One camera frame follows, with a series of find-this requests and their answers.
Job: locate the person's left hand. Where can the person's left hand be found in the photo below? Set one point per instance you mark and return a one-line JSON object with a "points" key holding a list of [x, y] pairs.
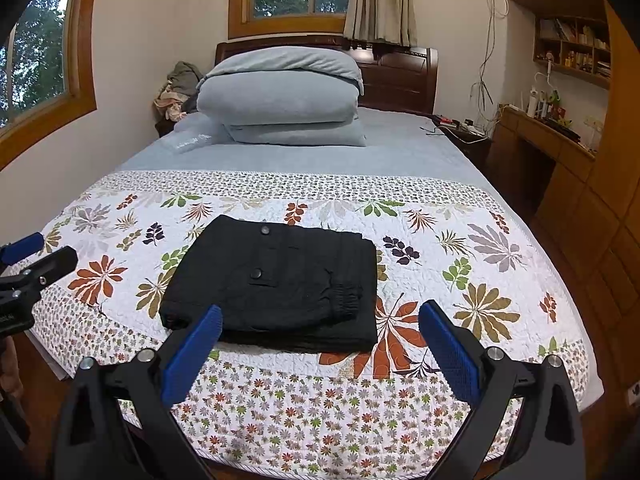
{"points": [[10, 370]]}

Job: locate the books and bottles on shelf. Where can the books and bottles on shelf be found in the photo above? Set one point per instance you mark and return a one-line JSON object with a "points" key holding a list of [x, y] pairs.
{"points": [[575, 45]]}

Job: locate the pile of crumpled clothes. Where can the pile of crumpled clothes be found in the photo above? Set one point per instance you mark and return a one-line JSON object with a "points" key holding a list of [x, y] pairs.
{"points": [[177, 85]]}

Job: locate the stack of grey pillows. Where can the stack of grey pillows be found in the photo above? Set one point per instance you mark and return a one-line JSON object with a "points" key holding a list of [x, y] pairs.
{"points": [[280, 95]]}

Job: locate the bottles and clutter on desk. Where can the bottles and clutter on desk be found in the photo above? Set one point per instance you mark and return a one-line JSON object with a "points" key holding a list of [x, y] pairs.
{"points": [[542, 105]]}

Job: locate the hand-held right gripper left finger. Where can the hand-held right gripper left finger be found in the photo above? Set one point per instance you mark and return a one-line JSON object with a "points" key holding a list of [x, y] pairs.
{"points": [[192, 355]]}

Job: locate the black quilted pants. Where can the black quilted pants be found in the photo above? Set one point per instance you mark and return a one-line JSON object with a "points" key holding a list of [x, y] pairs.
{"points": [[280, 290]]}

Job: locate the built-in wooden desk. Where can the built-in wooden desk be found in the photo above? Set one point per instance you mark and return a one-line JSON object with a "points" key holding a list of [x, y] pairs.
{"points": [[565, 160]]}

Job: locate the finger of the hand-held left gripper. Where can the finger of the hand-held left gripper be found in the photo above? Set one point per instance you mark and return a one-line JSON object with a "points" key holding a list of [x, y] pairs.
{"points": [[50, 265], [22, 249]]}

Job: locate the floral quilted bedspread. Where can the floral quilted bedspread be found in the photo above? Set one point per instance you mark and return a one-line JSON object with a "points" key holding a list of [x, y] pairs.
{"points": [[450, 260]]}

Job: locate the dark nightstand under clothes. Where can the dark nightstand under clothes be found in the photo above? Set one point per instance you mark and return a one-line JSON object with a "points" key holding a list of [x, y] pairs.
{"points": [[164, 129]]}

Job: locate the grey-blue bed sheet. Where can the grey-blue bed sheet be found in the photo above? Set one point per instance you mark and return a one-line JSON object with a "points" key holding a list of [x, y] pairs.
{"points": [[325, 160]]}

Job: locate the beige curtain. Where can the beige curtain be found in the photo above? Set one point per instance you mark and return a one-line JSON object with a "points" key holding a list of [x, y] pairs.
{"points": [[382, 5]]}

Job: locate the wooden side window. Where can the wooden side window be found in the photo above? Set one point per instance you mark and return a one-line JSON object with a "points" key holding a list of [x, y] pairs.
{"points": [[82, 60]]}

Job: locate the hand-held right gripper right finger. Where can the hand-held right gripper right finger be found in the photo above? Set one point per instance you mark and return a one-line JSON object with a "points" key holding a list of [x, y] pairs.
{"points": [[450, 350]]}

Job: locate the clear plastic bag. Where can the clear plastic bag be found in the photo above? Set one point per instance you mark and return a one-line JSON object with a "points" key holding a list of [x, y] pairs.
{"points": [[192, 142]]}

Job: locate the dark grey cloth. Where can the dark grey cloth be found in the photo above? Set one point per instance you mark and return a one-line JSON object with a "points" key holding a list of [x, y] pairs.
{"points": [[191, 104]]}

